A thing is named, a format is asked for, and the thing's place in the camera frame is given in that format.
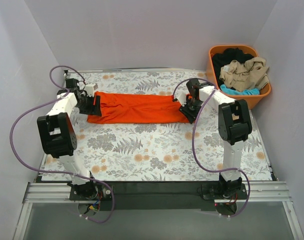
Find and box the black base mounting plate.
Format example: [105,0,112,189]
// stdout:
[67,181,248,211]

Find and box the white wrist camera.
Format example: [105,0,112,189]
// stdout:
[172,92,190,106]
[83,83,98,97]

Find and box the orange t shirt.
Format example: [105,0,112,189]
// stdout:
[87,91,189,124]

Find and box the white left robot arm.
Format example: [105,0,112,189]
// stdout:
[37,78,102,200]

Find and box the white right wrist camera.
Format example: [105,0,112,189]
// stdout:
[172,92,190,106]

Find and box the turquoise t shirt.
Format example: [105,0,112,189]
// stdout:
[220,84,261,96]

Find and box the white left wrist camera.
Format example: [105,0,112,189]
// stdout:
[83,83,98,97]

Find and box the floral patterned table mat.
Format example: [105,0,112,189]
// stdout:
[41,70,273,182]

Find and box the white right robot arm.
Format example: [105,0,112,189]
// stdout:
[172,77,253,199]

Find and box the beige t shirt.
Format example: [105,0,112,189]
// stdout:
[219,56,270,92]

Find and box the aluminium frame rail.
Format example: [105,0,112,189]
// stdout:
[13,181,304,240]

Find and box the black t shirt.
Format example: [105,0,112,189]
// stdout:
[211,48,254,80]

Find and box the orange plastic laundry basket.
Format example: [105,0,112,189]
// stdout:
[206,44,272,109]

